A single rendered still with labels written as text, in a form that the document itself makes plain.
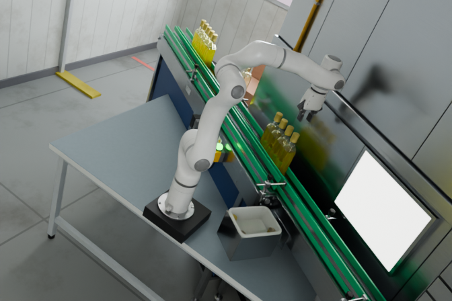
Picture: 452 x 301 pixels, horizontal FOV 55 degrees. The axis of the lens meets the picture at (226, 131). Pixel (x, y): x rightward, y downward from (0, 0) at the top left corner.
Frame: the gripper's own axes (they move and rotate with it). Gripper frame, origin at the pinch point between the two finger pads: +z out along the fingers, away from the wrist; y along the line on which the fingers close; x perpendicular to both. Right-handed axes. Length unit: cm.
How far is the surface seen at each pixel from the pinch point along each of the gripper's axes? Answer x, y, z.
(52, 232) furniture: -60, 93, 136
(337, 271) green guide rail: 61, 3, 35
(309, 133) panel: -4.6, -11.8, 12.3
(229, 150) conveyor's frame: -25, 16, 41
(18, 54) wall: -249, 110, 113
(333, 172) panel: 20.9, -12.2, 16.3
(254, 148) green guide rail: -17.3, 6.2, 33.0
